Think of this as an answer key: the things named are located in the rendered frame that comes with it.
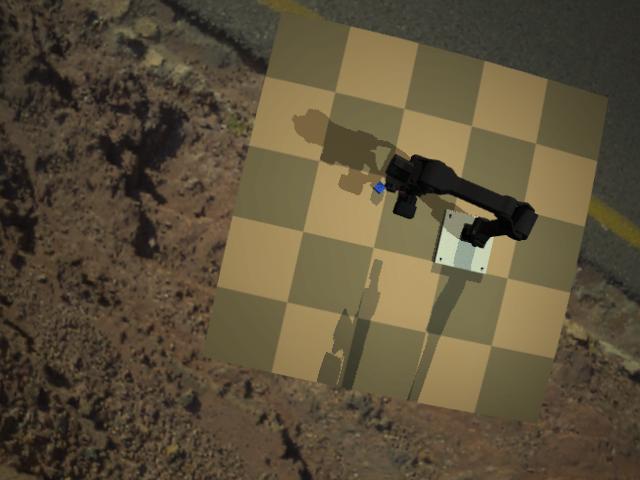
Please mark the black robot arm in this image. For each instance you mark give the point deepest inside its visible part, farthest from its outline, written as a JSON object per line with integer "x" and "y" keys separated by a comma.
{"x": 434, "y": 176}

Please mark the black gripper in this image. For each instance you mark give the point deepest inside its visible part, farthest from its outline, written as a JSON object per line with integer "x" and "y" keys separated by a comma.
{"x": 405, "y": 205}

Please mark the blue lego brick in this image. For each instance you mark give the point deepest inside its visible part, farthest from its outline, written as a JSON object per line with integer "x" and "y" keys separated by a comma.
{"x": 379, "y": 187}

